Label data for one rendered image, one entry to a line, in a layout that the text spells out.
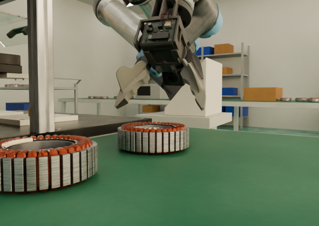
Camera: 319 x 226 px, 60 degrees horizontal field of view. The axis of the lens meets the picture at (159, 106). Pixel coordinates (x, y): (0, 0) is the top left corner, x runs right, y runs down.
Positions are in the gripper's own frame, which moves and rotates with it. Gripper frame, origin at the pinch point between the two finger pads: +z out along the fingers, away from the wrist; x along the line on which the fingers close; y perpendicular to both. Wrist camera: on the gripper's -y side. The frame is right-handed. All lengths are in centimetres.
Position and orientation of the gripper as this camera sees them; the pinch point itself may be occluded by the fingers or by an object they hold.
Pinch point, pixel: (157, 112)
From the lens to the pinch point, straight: 45.4
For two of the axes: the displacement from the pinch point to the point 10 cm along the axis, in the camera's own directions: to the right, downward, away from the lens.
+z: -1.7, 8.9, -4.3
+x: 9.4, 0.2, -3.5
